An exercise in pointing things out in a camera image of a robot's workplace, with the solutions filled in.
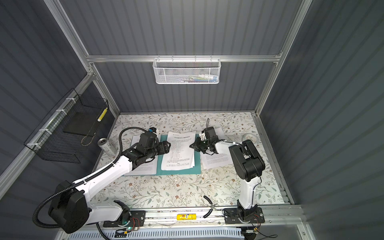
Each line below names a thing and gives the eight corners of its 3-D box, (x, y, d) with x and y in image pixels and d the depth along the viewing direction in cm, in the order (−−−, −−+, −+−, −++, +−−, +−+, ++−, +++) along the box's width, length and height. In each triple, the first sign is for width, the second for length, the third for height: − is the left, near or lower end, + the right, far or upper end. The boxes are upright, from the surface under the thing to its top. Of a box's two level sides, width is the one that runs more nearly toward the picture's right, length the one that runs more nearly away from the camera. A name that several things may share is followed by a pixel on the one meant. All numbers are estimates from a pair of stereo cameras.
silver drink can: (107, 157, 98) (95, 145, 86) (110, 150, 101) (99, 137, 90) (115, 157, 98) (105, 145, 86) (118, 150, 101) (108, 137, 90)
